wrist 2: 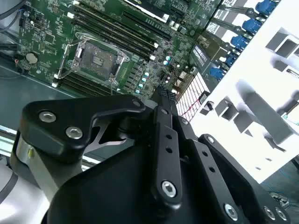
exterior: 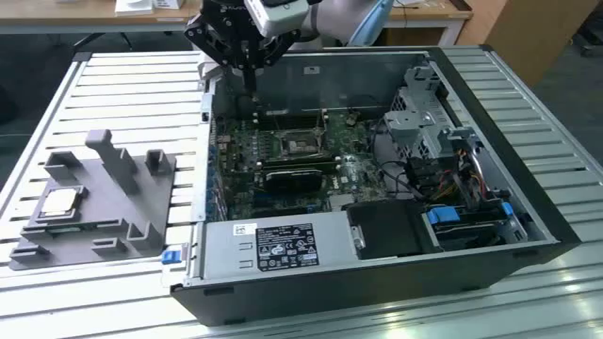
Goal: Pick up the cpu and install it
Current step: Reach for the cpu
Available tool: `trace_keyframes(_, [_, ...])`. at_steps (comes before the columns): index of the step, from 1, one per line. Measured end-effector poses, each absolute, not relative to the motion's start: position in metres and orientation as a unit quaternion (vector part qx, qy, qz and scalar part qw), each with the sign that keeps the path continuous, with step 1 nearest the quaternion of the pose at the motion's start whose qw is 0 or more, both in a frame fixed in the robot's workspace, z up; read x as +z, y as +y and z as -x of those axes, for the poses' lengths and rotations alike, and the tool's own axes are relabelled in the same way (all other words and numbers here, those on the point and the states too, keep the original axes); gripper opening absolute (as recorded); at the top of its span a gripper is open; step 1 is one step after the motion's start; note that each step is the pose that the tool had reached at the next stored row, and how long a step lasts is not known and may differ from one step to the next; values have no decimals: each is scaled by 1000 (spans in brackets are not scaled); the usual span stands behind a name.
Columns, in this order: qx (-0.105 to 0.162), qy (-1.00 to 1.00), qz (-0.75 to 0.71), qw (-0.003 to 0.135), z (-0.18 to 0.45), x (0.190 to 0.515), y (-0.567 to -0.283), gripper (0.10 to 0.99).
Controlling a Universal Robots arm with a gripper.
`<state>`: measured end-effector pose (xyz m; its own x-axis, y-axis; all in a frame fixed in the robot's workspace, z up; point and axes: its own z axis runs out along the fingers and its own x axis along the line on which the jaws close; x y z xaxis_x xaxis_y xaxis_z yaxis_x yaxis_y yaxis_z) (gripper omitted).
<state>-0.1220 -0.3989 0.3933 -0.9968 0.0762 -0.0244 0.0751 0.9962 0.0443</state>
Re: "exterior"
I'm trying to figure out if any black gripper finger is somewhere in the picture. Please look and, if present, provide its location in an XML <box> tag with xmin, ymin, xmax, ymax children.
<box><xmin>250</xmin><ymin>30</ymin><xmax>303</xmax><ymax>95</ymax></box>
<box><xmin>183</xmin><ymin>16</ymin><xmax>253</xmax><ymax>95</ymax></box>

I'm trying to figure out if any silver CPU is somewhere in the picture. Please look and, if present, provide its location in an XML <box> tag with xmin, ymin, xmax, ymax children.
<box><xmin>41</xmin><ymin>188</ymin><xmax>82</xmax><ymax>217</ymax></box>

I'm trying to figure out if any CPU socket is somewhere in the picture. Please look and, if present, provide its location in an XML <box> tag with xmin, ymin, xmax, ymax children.
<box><xmin>278</xmin><ymin>129</ymin><xmax>331</xmax><ymax>160</ymax></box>

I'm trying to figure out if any white cardboard box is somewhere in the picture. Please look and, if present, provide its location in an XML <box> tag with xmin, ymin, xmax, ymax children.
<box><xmin>114</xmin><ymin>0</ymin><xmax>157</xmax><ymax>18</ymax></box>

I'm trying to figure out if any wooden desk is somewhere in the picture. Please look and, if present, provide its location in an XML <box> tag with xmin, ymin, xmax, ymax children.
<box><xmin>0</xmin><ymin>0</ymin><xmax>476</xmax><ymax>49</ymax></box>

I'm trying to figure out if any silver drive cage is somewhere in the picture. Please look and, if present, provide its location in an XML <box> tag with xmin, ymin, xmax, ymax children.
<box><xmin>382</xmin><ymin>65</ymin><xmax>485</xmax><ymax>162</ymax></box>

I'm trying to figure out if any green motherboard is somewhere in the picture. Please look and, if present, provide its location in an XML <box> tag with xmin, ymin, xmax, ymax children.
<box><xmin>210</xmin><ymin>112</ymin><xmax>406</xmax><ymax>220</ymax></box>

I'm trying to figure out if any wooden cabinet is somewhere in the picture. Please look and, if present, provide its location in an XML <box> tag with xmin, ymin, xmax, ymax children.
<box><xmin>457</xmin><ymin>0</ymin><xmax>586</xmax><ymax>88</ymax></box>

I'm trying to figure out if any grey parts rack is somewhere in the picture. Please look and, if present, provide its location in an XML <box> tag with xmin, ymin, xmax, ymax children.
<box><xmin>9</xmin><ymin>129</ymin><xmax>179</xmax><ymax>272</ymax></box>

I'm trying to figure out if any black fan shroud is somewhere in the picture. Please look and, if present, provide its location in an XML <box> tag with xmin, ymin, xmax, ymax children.
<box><xmin>345</xmin><ymin>201</ymin><xmax>442</xmax><ymax>261</ymax></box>

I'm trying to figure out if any black power supply label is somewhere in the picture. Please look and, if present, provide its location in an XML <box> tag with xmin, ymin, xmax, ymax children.
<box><xmin>254</xmin><ymin>222</ymin><xmax>318</xmax><ymax>272</ymax></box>

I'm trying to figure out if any silver power supply unit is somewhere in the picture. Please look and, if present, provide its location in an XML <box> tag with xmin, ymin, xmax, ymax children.
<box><xmin>189</xmin><ymin>218</ymin><xmax>368</xmax><ymax>283</ymax></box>

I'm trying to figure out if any hard disk in blue carrier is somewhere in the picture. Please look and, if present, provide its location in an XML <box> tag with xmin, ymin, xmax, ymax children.
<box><xmin>424</xmin><ymin>206</ymin><xmax>504</xmax><ymax>248</ymax></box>

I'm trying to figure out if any black chair base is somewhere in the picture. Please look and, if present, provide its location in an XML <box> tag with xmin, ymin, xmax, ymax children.
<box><xmin>578</xmin><ymin>0</ymin><xmax>603</xmax><ymax>57</ymax></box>

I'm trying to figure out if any black PC case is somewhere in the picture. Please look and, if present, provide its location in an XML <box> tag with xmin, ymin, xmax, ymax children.
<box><xmin>169</xmin><ymin>44</ymin><xmax>584</xmax><ymax>328</ymax></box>

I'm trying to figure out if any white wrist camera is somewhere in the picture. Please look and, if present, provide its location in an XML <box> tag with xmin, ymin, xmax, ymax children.
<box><xmin>245</xmin><ymin>0</ymin><xmax>313</xmax><ymax>37</ymax></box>

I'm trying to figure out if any coloured wire bundle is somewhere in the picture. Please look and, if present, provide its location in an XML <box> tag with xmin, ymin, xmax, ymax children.
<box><xmin>438</xmin><ymin>150</ymin><xmax>486</xmax><ymax>209</ymax></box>

